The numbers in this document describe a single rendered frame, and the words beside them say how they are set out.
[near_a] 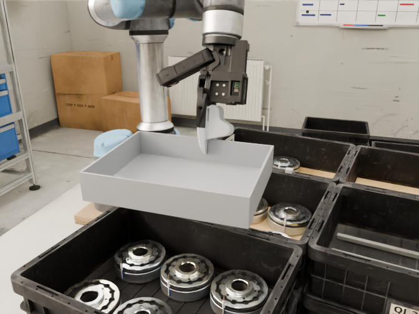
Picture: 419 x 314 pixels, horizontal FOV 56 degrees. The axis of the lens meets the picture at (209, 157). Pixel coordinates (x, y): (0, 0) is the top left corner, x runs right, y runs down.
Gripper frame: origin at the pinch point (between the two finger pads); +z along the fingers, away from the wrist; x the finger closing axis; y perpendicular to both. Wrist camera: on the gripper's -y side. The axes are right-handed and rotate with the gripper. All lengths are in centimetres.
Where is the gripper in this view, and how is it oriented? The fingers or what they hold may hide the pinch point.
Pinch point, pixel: (202, 146)
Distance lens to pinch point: 75.3
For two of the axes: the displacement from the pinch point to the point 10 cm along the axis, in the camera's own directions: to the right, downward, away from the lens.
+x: 2.4, -0.8, 9.7
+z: -0.7, 9.9, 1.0
